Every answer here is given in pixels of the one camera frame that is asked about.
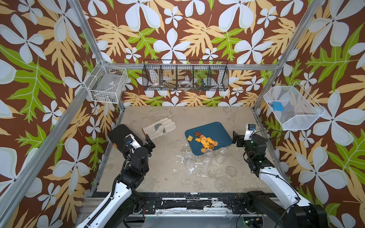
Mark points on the black hard case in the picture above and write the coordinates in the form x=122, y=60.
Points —
x=119, y=133

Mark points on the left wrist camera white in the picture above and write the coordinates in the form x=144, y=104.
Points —
x=132, y=142

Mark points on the clear cookie jar front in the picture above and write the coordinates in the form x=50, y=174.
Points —
x=208, y=156

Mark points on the blue object in basket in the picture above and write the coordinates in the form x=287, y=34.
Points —
x=277, y=106

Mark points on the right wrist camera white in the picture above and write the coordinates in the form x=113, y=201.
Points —
x=250, y=131

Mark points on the teal plastic tray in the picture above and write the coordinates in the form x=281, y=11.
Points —
x=214, y=130

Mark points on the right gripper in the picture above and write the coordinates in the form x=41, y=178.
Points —
x=235, y=138

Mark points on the black wire basket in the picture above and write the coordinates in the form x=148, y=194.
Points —
x=185, y=75

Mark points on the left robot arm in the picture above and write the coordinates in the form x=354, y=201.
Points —
x=122, y=200

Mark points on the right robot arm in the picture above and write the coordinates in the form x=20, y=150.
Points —
x=295, y=211

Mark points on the orange cookies on tray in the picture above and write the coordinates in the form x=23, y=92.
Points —
x=207, y=143

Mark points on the white mesh basket right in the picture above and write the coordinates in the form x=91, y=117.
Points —
x=301, y=110

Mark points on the white work glove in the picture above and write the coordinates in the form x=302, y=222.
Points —
x=160, y=128

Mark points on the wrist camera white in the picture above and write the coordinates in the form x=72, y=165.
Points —
x=250, y=131
x=132, y=142

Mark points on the white wire basket left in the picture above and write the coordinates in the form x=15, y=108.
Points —
x=106, y=83

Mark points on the clear cookie jar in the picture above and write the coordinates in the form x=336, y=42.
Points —
x=208, y=156
x=189, y=160
x=221, y=155

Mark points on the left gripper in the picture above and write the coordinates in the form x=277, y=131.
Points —
x=149, y=143

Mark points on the clear cookie jar back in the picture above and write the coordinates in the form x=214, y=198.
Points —
x=189, y=160

